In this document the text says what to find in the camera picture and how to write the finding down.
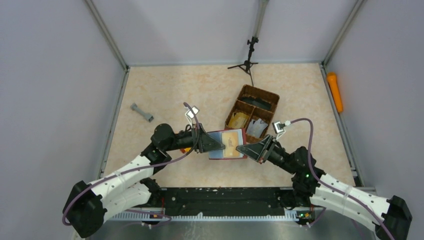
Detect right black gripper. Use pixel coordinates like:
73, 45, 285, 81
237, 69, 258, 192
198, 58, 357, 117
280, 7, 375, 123
236, 134, 297, 175

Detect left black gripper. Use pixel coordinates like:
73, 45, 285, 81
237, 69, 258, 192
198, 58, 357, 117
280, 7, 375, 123
164, 123, 226, 154

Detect gold credit card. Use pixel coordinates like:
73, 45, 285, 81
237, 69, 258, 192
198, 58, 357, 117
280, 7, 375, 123
221, 129, 244, 159

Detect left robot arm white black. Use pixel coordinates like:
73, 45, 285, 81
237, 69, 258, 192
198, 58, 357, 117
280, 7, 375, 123
62, 123, 225, 238

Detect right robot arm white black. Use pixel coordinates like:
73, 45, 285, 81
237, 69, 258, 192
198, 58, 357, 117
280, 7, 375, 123
236, 135, 413, 240

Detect silver cards in basket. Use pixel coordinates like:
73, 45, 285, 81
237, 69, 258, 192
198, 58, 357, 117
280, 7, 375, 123
246, 118, 268, 138

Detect light blue card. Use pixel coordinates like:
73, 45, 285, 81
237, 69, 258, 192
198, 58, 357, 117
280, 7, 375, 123
208, 128, 246, 160

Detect gold card in basket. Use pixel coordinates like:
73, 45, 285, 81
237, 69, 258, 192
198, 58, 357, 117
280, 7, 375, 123
227, 112, 250, 129

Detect yellow toy block car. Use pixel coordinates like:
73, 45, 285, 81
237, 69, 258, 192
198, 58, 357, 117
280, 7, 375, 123
180, 147, 192, 155

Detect brown wicker divided basket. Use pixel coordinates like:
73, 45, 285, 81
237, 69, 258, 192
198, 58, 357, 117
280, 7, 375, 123
224, 84, 280, 143

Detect black item in basket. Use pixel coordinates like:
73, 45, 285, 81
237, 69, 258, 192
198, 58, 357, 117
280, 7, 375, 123
240, 96, 272, 111

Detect grey plastic connector piece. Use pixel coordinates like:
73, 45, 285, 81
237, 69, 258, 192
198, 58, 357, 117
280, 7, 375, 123
130, 103, 154, 123

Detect black mini tripod stand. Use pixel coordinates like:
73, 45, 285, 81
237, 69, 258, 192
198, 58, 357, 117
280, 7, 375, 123
227, 36, 259, 87

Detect orange flashlight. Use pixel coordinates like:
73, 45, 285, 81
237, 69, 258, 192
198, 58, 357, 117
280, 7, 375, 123
326, 72, 344, 113

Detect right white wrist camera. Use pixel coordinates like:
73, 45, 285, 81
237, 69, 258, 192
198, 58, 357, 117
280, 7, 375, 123
272, 120, 292, 140

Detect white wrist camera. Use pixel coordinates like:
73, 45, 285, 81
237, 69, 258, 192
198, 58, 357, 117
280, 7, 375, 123
184, 105, 200, 127
272, 120, 292, 140

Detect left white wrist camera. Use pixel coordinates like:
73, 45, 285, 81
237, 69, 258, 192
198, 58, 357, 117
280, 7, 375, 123
184, 105, 200, 127

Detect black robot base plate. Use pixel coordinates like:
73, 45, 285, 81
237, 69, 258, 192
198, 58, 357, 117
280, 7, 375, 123
141, 187, 311, 217

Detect white perforated cable duct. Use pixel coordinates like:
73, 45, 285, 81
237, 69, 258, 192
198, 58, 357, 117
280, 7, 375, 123
109, 210, 299, 222

